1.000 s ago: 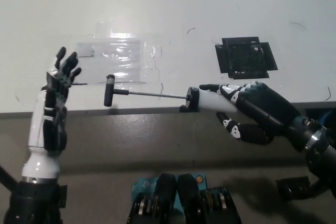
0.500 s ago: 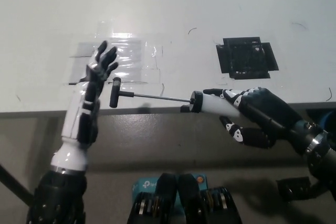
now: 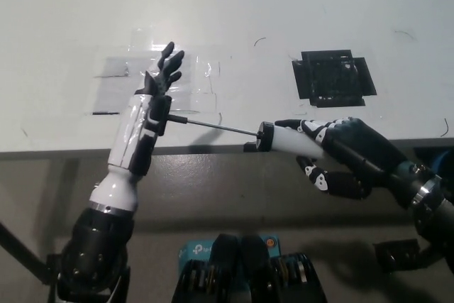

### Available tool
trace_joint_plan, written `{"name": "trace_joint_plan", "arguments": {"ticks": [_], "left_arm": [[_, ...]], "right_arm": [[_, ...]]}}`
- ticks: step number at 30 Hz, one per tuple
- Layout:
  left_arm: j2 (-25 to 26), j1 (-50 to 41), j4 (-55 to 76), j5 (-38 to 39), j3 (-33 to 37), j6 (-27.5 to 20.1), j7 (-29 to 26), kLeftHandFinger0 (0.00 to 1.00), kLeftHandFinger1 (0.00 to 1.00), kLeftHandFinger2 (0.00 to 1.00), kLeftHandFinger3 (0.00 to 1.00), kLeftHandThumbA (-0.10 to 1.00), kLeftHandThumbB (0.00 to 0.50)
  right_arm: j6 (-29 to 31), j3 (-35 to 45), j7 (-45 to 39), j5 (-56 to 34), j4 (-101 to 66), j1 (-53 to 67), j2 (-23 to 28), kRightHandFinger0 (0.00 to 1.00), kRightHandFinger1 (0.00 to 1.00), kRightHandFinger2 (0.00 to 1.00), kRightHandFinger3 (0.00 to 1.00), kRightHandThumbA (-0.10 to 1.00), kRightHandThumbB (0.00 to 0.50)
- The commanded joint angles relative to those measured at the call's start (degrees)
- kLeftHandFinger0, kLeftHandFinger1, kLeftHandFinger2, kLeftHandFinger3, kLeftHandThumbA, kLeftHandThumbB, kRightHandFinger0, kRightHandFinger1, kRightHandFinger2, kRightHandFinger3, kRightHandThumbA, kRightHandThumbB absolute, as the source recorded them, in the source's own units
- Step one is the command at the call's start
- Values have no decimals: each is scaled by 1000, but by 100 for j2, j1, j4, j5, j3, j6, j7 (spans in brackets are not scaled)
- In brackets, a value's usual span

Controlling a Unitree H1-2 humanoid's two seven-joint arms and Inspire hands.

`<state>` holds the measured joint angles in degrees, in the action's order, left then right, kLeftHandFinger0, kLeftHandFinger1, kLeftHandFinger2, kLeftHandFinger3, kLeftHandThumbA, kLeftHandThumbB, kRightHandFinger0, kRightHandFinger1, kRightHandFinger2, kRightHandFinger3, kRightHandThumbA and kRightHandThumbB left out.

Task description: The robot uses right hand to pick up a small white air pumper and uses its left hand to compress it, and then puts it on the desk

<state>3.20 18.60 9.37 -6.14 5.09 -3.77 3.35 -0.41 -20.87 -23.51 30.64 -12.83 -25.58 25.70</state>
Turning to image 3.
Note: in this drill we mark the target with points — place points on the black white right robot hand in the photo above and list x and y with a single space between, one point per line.
365 154

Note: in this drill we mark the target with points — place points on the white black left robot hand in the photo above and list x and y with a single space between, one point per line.
131 132

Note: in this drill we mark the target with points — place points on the small white air pump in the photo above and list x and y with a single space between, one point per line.
291 141

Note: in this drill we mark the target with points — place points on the clear plastic film sheet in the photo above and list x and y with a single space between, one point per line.
110 97

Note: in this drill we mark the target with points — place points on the blue round object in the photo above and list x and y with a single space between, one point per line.
445 164

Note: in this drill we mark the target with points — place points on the black tape patch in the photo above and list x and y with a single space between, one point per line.
330 79

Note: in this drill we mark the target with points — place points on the teal router box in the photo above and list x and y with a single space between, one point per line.
193 249

